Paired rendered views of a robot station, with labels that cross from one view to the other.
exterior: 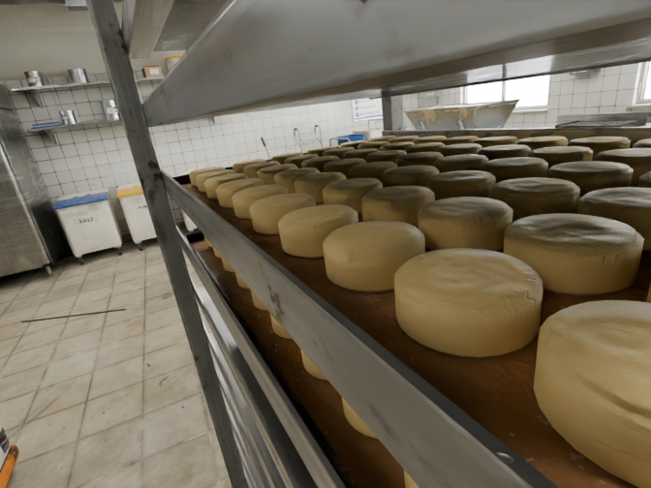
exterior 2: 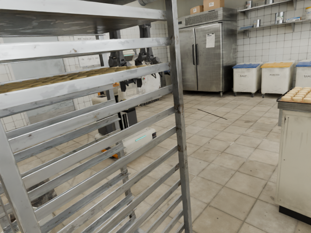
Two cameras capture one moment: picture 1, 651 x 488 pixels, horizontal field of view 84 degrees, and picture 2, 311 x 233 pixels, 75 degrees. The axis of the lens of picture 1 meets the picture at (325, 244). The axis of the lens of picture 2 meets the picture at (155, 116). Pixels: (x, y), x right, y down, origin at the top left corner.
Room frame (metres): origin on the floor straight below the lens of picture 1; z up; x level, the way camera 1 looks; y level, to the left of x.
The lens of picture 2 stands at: (0.34, -0.88, 1.29)
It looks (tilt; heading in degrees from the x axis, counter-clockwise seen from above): 18 degrees down; 68
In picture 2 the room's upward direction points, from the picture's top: 7 degrees counter-clockwise
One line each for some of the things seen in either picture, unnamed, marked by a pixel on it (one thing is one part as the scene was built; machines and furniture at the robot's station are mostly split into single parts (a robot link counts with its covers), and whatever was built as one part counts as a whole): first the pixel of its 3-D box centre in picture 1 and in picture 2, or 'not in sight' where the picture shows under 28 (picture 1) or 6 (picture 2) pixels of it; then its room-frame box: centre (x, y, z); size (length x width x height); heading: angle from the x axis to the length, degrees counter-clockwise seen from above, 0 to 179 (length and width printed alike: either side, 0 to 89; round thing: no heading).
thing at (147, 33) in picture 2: not in sight; (148, 41); (1.30, 1.40, 1.41); 0.11 x 0.06 x 0.43; 22
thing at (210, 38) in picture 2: not in sight; (210, 40); (3.64, 3.22, 1.39); 0.22 x 0.03 x 0.31; 113
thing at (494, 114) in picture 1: (455, 119); not in sight; (2.04, -0.78, 1.25); 0.56 x 0.29 x 0.14; 21
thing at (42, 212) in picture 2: not in sight; (124, 158); (0.46, -0.27, 0.96); 0.64 x 0.03 x 0.03; 26
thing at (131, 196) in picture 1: (149, 213); (276, 79); (4.66, 2.21, 0.38); 0.64 x 0.54 x 0.77; 24
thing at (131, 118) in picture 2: not in sight; (116, 109); (0.89, 1.82, 0.59); 0.55 x 0.34 x 0.83; 23
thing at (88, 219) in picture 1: (92, 225); (247, 79); (4.41, 2.81, 0.38); 0.64 x 0.54 x 0.77; 25
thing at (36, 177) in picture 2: not in sight; (119, 134); (0.46, -0.27, 1.05); 0.64 x 0.03 x 0.03; 26
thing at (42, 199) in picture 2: not in sight; (31, 194); (-0.25, 1.33, 0.02); 0.60 x 0.40 x 0.03; 103
